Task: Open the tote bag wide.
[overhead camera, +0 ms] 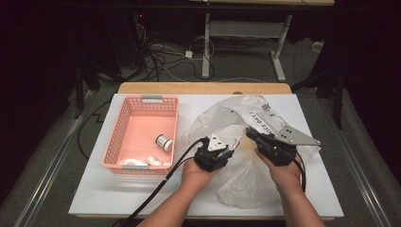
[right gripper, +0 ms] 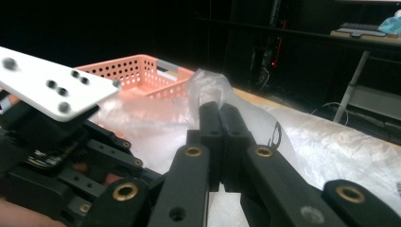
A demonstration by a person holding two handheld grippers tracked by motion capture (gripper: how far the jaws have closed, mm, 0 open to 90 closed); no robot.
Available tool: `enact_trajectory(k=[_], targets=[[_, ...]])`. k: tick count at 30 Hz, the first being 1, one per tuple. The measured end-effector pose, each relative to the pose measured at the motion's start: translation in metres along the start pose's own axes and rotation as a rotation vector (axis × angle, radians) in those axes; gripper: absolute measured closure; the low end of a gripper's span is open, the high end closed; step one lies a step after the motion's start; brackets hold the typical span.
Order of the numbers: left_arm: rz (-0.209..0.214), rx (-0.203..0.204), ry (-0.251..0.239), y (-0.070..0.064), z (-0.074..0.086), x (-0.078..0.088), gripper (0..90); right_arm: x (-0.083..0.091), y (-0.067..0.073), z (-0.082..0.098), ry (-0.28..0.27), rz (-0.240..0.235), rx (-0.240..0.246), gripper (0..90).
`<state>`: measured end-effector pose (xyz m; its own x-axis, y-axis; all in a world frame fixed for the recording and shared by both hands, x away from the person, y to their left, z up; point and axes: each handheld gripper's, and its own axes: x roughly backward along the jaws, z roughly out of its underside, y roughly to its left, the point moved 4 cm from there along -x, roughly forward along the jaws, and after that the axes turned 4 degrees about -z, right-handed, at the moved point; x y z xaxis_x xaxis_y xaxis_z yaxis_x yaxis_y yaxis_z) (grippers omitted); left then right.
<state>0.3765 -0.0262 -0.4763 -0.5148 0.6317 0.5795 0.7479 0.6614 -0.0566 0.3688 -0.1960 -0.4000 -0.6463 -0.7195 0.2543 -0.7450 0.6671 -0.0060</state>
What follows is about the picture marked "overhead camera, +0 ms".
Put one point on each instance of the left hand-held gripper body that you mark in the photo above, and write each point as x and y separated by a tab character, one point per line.
209	157

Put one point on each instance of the white tube in basket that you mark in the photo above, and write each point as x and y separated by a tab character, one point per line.
132	162

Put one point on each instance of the small white cap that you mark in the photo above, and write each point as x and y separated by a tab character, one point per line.
166	164

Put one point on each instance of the white table board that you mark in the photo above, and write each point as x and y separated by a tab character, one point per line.
94	195

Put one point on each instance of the white power adapter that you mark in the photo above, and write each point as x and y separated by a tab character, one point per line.
188	54

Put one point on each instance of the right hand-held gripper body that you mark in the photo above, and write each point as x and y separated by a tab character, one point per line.
277	151

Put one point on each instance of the clear smiley plastic bag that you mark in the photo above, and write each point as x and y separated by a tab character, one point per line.
242	183

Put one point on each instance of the metal floor rail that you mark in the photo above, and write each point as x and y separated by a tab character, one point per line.
362	183
50	176

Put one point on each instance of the small white dropper bottle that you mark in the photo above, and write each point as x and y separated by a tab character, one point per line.
153	160

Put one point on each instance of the black stand leg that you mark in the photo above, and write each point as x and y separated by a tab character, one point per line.
339	101
78	91

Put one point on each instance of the wooden table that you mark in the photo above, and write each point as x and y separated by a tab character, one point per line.
189	87

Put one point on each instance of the pink perforated plastic basket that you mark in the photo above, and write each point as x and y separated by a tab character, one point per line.
138	124

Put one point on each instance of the person's right hand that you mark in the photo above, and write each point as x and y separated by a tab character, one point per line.
287	178

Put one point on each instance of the person's left hand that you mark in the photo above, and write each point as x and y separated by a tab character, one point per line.
195	176

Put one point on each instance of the white metal desk frame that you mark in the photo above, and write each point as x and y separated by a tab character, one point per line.
206	47

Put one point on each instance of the white power strip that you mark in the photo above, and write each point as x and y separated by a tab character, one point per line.
317	46

